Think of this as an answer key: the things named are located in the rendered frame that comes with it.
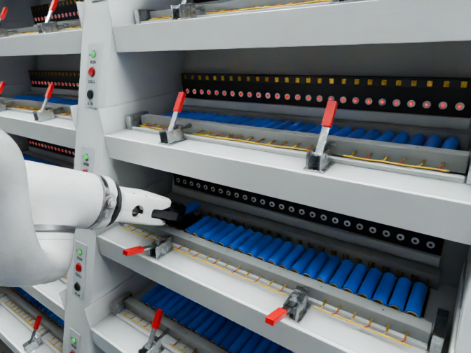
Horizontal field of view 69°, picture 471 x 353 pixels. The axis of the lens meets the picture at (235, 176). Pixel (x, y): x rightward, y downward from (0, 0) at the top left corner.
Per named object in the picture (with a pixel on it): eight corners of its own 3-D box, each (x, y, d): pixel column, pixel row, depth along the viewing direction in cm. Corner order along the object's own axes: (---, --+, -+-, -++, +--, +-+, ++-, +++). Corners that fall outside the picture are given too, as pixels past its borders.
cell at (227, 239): (245, 234, 65) (225, 252, 60) (237, 232, 66) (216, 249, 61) (244, 227, 64) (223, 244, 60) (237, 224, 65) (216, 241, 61)
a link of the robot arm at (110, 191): (112, 179, 49) (128, 182, 51) (78, 169, 54) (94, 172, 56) (97, 236, 49) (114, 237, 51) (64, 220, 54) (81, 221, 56)
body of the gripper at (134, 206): (125, 185, 50) (176, 195, 60) (86, 173, 56) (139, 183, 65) (111, 234, 50) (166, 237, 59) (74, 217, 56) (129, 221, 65)
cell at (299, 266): (316, 258, 57) (299, 281, 52) (306, 255, 58) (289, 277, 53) (317, 249, 57) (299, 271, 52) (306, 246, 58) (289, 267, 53)
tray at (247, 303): (436, 425, 37) (453, 362, 33) (100, 254, 70) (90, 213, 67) (455, 307, 52) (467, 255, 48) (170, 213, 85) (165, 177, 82)
